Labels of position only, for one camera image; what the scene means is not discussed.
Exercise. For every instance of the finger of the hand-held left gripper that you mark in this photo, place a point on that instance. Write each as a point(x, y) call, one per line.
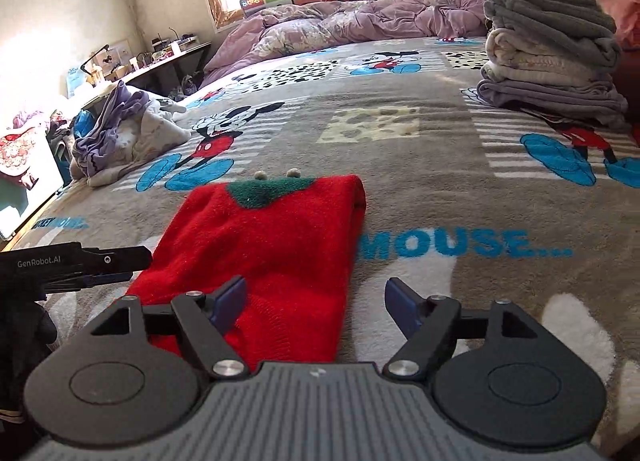
point(100, 278)
point(120, 258)

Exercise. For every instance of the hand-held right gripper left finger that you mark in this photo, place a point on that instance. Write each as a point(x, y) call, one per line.
point(229, 300)

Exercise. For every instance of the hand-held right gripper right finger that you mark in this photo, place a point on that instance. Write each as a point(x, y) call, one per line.
point(403, 306)

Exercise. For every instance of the red knitted sweater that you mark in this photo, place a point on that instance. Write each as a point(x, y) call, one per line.
point(270, 251)

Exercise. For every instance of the flat screen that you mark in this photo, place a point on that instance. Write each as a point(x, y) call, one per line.
point(25, 201)

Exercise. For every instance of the red floral cloth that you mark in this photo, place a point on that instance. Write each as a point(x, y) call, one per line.
point(17, 148)

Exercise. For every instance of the white printed quilted cloth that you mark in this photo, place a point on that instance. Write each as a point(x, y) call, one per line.
point(150, 133)

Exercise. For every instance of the purple garment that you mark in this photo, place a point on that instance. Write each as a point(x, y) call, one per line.
point(110, 126)

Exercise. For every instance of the blue bag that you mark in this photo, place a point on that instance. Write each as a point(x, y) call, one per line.
point(84, 123)

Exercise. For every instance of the grey cartoon printed blanket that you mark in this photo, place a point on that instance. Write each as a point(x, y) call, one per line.
point(425, 166)

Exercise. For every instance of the cluttered desk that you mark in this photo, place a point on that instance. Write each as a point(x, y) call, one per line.
point(150, 66)

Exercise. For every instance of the desk lamp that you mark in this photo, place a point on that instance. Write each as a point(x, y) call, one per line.
point(95, 58)

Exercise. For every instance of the lilac grey folded garment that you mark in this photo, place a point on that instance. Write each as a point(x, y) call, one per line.
point(550, 101)

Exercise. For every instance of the cream folded garment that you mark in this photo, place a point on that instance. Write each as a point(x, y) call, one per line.
point(540, 66)

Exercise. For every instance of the pink floral quilt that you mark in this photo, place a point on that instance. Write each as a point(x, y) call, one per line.
point(350, 16)

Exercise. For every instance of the dark grey folded garment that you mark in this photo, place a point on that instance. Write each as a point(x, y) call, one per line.
point(545, 11)

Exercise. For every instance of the pink cloth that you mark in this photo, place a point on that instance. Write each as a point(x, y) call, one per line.
point(622, 16)

